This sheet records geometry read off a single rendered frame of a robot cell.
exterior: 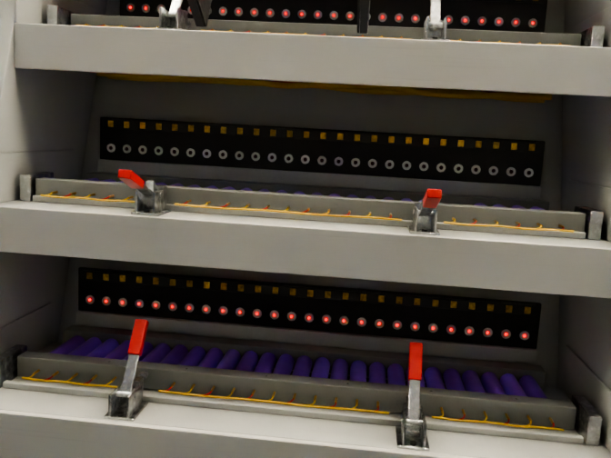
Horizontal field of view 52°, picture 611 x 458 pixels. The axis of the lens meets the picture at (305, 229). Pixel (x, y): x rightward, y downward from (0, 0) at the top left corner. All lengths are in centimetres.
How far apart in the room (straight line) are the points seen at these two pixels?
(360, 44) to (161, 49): 20
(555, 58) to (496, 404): 33
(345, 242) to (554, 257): 19
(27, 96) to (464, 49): 46
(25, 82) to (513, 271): 53
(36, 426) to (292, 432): 23
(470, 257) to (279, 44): 28
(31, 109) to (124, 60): 13
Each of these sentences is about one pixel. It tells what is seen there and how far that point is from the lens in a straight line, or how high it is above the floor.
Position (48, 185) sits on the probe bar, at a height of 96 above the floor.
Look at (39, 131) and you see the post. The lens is 78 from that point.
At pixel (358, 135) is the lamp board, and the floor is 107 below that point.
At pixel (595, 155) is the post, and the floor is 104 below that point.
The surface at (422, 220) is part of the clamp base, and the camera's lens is 62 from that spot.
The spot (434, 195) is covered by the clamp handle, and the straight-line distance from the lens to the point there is 53.
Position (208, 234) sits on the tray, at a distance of 60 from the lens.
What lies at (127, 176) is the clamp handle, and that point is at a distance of 57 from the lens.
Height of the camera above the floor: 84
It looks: 9 degrees up
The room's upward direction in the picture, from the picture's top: 5 degrees clockwise
